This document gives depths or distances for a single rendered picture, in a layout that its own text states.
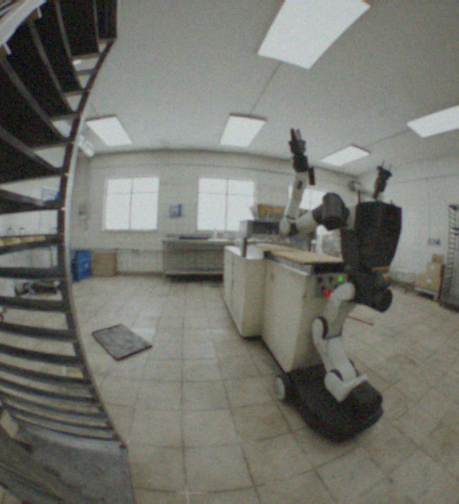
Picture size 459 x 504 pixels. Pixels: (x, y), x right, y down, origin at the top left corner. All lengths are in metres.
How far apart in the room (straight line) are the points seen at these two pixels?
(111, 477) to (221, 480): 0.48
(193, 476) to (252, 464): 0.29
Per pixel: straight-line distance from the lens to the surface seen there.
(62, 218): 0.60
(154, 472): 1.18
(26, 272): 0.68
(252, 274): 1.84
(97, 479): 1.06
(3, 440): 0.35
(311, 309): 1.34
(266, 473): 1.17
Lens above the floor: 1.07
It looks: 6 degrees down
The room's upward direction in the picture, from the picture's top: 2 degrees clockwise
